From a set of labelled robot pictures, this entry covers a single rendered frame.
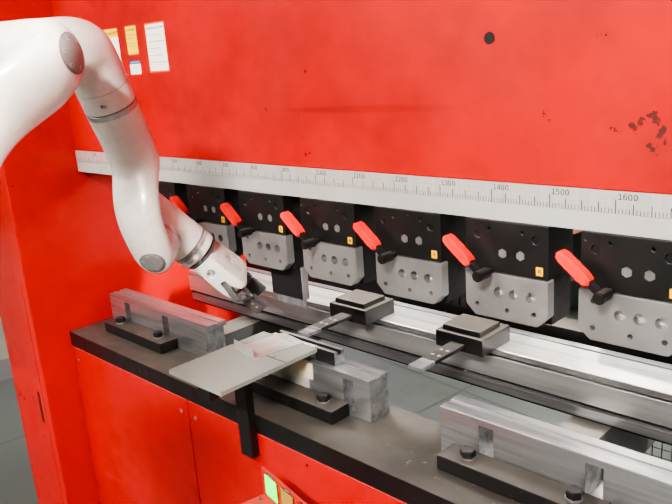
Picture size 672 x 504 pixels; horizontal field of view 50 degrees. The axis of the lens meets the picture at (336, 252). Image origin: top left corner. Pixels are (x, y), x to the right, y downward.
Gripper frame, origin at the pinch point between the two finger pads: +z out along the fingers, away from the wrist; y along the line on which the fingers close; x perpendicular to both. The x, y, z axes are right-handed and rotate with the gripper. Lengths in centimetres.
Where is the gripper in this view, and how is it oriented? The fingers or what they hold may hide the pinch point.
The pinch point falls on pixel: (256, 296)
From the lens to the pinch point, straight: 151.6
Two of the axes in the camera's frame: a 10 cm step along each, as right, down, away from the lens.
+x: -7.3, 6.3, 2.6
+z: 6.7, 5.9, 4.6
